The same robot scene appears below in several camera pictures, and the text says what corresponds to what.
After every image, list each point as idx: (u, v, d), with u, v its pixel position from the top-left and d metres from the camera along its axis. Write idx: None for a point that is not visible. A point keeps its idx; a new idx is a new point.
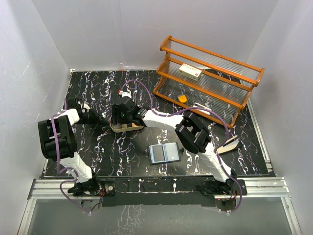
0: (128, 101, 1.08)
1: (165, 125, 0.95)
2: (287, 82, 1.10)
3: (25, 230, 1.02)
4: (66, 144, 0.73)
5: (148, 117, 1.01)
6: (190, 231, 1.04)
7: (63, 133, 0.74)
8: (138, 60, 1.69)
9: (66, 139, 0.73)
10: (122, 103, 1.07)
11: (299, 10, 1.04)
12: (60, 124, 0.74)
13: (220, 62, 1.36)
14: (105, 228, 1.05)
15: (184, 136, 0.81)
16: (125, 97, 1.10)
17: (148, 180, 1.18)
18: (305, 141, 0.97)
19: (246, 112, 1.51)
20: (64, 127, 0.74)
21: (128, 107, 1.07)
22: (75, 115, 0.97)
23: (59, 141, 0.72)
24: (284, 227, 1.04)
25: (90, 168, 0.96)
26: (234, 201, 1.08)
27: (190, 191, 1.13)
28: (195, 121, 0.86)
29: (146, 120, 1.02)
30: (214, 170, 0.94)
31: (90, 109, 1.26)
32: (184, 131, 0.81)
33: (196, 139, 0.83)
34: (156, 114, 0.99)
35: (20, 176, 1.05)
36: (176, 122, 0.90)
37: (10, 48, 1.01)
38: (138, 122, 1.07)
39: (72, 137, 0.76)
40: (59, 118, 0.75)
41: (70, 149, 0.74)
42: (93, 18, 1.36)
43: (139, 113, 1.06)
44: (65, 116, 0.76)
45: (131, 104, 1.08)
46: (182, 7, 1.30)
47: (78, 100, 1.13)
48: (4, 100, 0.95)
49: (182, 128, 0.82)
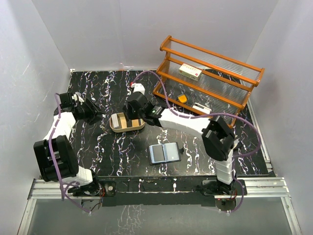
0: (141, 97, 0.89)
1: (186, 128, 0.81)
2: (287, 82, 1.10)
3: (25, 230, 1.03)
4: (67, 168, 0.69)
5: (166, 117, 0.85)
6: (190, 231, 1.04)
7: (64, 158, 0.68)
8: (138, 60, 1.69)
9: (68, 164, 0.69)
10: (133, 100, 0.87)
11: (299, 9, 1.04)
12: (59, 148, 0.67)
13: (220, 62, 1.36)
14: (105, 227, 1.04)
15: (212, 143, 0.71)
16: (136, 92, 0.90)
17: (148, 180, 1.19)
18: (305, 141, 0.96)
19: (246, 112, 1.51)
20: (63, 152, 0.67)
21: (141, 105, 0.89)
22: (70, 120, 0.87)
23: (61, 168, 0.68)
24: (284, 227, 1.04)
25: (90, 171, 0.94)
26: (234, 201, 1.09)
27: (190, 191, 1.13)
28: (223, 125, 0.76)
29: (162, 121, 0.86)
30: (223, 173, 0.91)
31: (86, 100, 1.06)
32: (212, 136, 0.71)
33: (223, 146, 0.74)
34: (176, 115, 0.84)
35: (20, 176, 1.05)
36: (201, 126, 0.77)
37: (10, 48, 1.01)
38: (153, 122, 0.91)
39: (73, 159, 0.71)
40: (58, 142, 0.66)
41: (71, 172, 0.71)
42: (93, 19, 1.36)
43: (154, 111, 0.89)
44: (63, 138, 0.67)
45: (144, 100, 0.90)
46: (182, 7, 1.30)
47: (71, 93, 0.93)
48: (4, 100, 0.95)
49: (209, 133, 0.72)
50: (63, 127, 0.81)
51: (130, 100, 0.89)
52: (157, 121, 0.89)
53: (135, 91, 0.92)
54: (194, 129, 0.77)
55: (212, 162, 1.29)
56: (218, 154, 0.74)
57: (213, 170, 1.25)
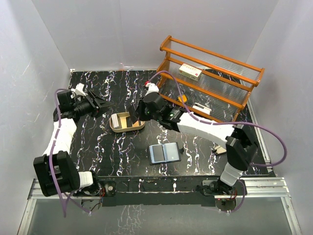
0: (159, 99, 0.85)
1: (207, 135, 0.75)
2: (287, 82, 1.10)
3: (25, 230, 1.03)
4: (68, 183, 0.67)
5: (185, 122, 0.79)
6: (190, 231, 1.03)
7: (65, 175, 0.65)
8: (138, 60, 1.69)
9: (69, 181, 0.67)
10: (151, 102, 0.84)
11: (299, 9, 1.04)
12: (60, 165, 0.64)
13: (220, 62, 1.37)
14: (104, 228, 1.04)
15: (237, 151, 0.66)
16: (154, 94, 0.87)
17: (148, 180, 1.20)
18: (305, 141, 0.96)
19: (246, 112, 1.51)
20: (65, 169, 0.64)
21: (159, 107, 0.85)
22: (71, 129, 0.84)
23: (62, 184, 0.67)
24: (284, 227, 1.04)
25: (91, 173, 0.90)
26: (234, 201, 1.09)
27: (190, 191, 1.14)
28: (248, 133, 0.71)
29: (181, 125, 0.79)
30: (228, 175, 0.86)
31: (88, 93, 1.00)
32: (237, 144, 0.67)
33: (248, 156, 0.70)
34: (197, 120, 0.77)
35: (20, 176, 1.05)
36: (224, 133, 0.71)
37: (10, 48, 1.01)
38: (170, 126, 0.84)
39: (74, 174, 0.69)
40: (58, 159, 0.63)
41: (72, 187, 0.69)
42: (93, 19, 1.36)
43: (172, 115, 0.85)
44: (65, 154, 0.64)
45: (162, 103, 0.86)
46: (182, 7, 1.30)
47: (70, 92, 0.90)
48: (4, 100, 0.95)
49: (234, 142, 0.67)
50: (64, 138, 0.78)
51: (147, 101, 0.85)
52: (175, 125, 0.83)
53: (152, 92, 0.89)
54: (217, 137, 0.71)
55: (211, 162, 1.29)
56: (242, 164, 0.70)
57: (213, 170, 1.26)
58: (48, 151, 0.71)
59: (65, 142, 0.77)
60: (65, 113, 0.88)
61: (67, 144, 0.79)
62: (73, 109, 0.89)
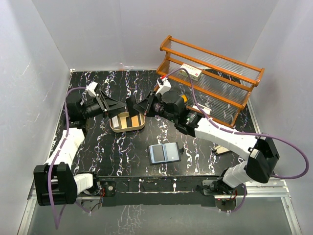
0: (180, 102, 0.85)
1: (228, 144, 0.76)
2: (287, 82, 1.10)
3: (25, 230, 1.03)
4: (64, 197, 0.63)
5: (203, 129, 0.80)
6: (190, 231, 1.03)
7: (62, 187, 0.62)
8: (138, 60, 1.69)
9: (65, 194, 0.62)
10: (171, 103, 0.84)
11: (299, 9, 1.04)
12: (58, 176, 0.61)
13: (220, 62, 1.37)
14: (105, 228, 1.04)
15: (260, 165, 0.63)
16: (176, 95, 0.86)
17: (148, 180, 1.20)
18: (304, 141, 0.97)
19: (246, 112, 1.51)
20: (63, 181, 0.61)
21: (178, 109, 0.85)
22: (78, 140, 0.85)
23: (57, 196, 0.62)
24: (284, 227, 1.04)
25: (91, 175, 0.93)
26: (234, 201, 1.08)
27: (190, 191, 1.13)
28: (272, 147, 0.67)
29: (198, 131, 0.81)
30: (231, 176, 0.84)
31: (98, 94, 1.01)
32: (259, 156, 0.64)
33: (269, 169, 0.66)
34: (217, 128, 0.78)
35: (20, 176, 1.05)
36: (246, 143, 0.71)
37: (10, 48, 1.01)
38: (186, 130, 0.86)
39: (72, 188, 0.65)
40: (58, 170, 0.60)
41: (67, 201, 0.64)
42: (93, 19, 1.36)
43: (189, 119, 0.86)
44: (65, 166, 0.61)
45: (182, 105, 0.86)
46: (182, 7, 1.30)
47: (79, 101, 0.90)
48: (4, 100, 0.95)
49: (257, 154, 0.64)
50: (68, 149, 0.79)
51: (168, 101, 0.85)
52: (191, 129, 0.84)
53: (172, 92, 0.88)
54: (240, 148, 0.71)
55: (212, 162, 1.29)
56: (262, 178, 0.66)
57: (213, 170, 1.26)
58: (51, 160, 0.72)
59: (68, 152, 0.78)
60: (76, 123, 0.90)
61: (70, 154, 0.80)
62: (83, 117, 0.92)
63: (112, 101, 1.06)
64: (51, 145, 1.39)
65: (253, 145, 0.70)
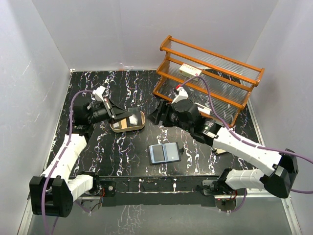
0: (193, 109, 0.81)
1: (249, 157, 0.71)
2: (287, 82, 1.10)
3: (25, 230, 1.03)
4: (58, 209, 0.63)
5: (224, 140, 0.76)
6: (190, 231, 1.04)
7: (56, 201, 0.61)
8: (138, 60, 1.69)
9: (59, 207, 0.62)
10: (185, 111, 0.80)
11: (299, 9, 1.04)
12: (53, 191, 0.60)
13: (220, 62, 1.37)
14: (104, 228, 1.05)
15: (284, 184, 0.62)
16: (189, 104, 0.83)
17: (148, 180, 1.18)
18: (304, 141, 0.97)
19: (246, 112, 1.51)
20: (57, 197, 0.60)
21: (192, 118, 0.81)
22: (78, 149, 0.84)
23: (51, 207, 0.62)
24: (284, 227, 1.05)
25: (91, 176, 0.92)
26: (234, 201, 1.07)
27: (190, 191, 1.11)
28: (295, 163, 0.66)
29: (218, 142, 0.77)
30: (237, 181, 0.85)
31: (106, 100, 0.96)
32: (285, 176, 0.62)
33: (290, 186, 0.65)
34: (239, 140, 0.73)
35: (20, 176, 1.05)
36: (269, 160, 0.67)
37: (10, 48, 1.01)
38: (203, 139, 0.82)
39: (67, 202, 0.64)
40: (53, 183, 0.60)
41: (61, 214, 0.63)
42: (93, 19, 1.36)
43: (206, 127, 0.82)
44: (60, 182, 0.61)
45: (195, 113, 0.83)
46: (182, 7, 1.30)
47: (86, 105, 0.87)
48: (4, 100, 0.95)
49: (282, 173, 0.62)
50: (67, 159, 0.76)
51: (181, 110, 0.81)
52: (209, 138, 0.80)
53: (185, 100, 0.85)
54: (263, 164, 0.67)
55: (211, 162, 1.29)
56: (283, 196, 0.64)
57: (213, 170, 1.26)
58: (47, 172, 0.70)
59: (67, 164, 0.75)
60: (79, 127, 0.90)
61: (69, 166, 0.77)
62: (88, 123, 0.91)
63: (119, 109, 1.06)
64: (51, 146, 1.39)
65: (277, 162, 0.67)
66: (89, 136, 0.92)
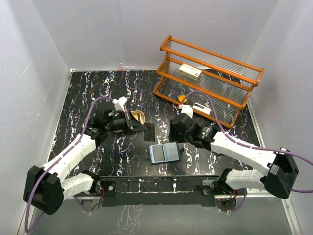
0: (186, 118, 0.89)
1: (246, 159, 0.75)
2: (287, 82, 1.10)
3: (24, 230, 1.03)
4: (43, 206, 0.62)
5: (220, 143, 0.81)
6: (190, 231, 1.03)
7: (45, 198, 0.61)
8: (138, 60, 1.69)
9: (46, 204, 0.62)
10: (178, 121, 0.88)
11: (299, 9, 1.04)
12: (46, 186, 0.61)
13: (220, 62, 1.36)
14: (104, 228, 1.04)
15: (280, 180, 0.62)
16: (182, 114, 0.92)
17: (148, 180, 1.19)
18: (304, 141, 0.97)
19: (246, 112, 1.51)
20: (48, 193, 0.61)
21: (187, 126, 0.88)
22: (85, 151, 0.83)
23: (37, 202, 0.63)
24: (284, 227, 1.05)
25: (91, 178, 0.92)
26: (234, 201, 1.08)
27: (190, 191, 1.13)
28: (291, 162, 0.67)
29: (215, 146, 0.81)
30: (237, 181, 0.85)
31: (126, 110, 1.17)
32: (280, 173, 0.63)
33: (290, 186, 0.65)
34: (234, 142, 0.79)
35: (20, 176, 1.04)
36: (263, 159, 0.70)
37: (10, 48, 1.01)
38: (202, 144, 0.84)
39: (55, 200, 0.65)
40: (49, 179, 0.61)
41: (45, 211, 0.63)
42: (93, 19, 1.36)
43: (203, 132, 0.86)
44: (55, 180, 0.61)
45: (190, 123, 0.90)
46: (182, 7, 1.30)
47: (108, 111, 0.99)
48: (4, 100, 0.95)
49: (278, 170, 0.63)
50: (69, 158, 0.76)
51: (175, 122, 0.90)
52: (207, 143, 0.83)
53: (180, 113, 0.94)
54: (257, 163, 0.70)
55: (211, 162, 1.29)
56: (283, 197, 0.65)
57: (213, 170, 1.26)
58: (47, 165, 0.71)
59: (68, 164, 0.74)
60: (94, 129, 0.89)
61: (70, 165, 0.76)
62: (104, 129, 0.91)
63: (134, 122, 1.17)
64: (51, 145, 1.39)
65: (272, 160, 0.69)
66: (99, 142, 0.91)
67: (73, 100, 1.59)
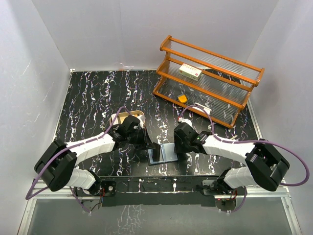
0: (185, 126, 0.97)
1: (231, 153, 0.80)
2: (288, 82, 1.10)
3: (25, 230, 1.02)
4: (50, 180, 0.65)
5: (209, 143, 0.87)
6: (190, 230, 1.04)
7: (56, 172, 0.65)
8: (138, 60, 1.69)
9: (53, 178, 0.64)
10: (178, 129, 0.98)
11: (299, 9, 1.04)
12: (62, 161, 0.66)
13: (220, 62, 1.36)
14: (104, 228, 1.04)
15: (257, 167, 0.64)
16: (182, 123, 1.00)
17: (148, 180, 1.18)
18: (305, 141, 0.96)
19: (246, 112, 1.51)
20: (60, 167, 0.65)
21: (186, 133, 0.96)
22: (105, 148, 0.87)
23: (47, 176, 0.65)
24: (284, 226, 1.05)
25: (93, 180, 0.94)
26: (234, 201, 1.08)
27: (190, 191, 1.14)
28: (274, 152, 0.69)
29: (206, 147, 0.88)
30: (233, 179, 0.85)
31: (144, 127, 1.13)
32: (257, 160, 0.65)
33: (274, 173, 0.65)
34: (219, 140, 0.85)
35: (20, 176, 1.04)
36: (244, 150, 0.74)
37: (9, 48, 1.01)
38: (197, 148, 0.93)
39: (62, 179, 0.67)
40: (68, 155, 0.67)
41: (49, 186, 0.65)
42: (93, 19, 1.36)
43: (198, 138, 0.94)
44: (73, 158, 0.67)
45: (189, 129, 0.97)
46: (182, 7, 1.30)
47: (135, 124, 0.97)
48: (4, 100, 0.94)
49: (253, 157, 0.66)
50: (90, 146, 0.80)
51: (176, 129, 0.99)
52: (202, 148, 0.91)
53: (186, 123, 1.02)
54: (238, 153, 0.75)
55: (211, 162, 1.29)
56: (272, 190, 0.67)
57: (213, 170, 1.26)
58: (70, 144, 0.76)
59: (87, 150, 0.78)
60: (117, 134, 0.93)
61: (88, 152, 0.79)
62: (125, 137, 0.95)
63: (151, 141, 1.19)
64: None
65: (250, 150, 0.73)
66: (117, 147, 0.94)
67: (73, 100, 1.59)
